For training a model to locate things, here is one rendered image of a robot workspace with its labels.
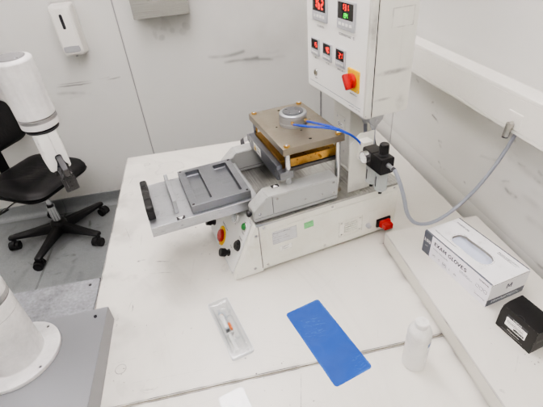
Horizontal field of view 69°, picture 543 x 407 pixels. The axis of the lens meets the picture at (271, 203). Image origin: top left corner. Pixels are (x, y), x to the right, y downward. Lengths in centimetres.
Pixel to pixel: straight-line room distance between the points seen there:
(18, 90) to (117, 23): 167
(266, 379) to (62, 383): 44
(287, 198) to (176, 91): 176
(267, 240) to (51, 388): 60
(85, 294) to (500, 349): 107
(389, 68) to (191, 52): 175
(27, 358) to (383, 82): 105
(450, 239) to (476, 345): 28
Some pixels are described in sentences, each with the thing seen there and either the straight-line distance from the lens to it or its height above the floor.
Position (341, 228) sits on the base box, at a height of 82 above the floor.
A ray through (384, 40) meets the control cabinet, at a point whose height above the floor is 134.
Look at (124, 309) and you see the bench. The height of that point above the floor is 75.
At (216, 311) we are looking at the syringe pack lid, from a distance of 108.
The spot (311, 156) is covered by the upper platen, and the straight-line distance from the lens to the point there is 111.
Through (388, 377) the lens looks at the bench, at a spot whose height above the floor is 75.
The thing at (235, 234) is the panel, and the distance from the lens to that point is 117.
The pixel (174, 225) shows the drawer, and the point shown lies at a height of 96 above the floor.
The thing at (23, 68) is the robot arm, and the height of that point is 138.
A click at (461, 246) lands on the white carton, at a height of 86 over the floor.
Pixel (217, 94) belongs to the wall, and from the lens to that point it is 272.
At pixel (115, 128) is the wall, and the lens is 283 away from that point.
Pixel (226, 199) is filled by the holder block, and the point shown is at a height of 99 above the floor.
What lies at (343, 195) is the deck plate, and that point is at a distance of 116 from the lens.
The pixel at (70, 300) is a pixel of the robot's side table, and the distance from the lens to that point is 130.
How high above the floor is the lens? 159
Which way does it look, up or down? 35 degrees down
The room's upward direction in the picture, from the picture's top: 5 degrees counter-clockwise
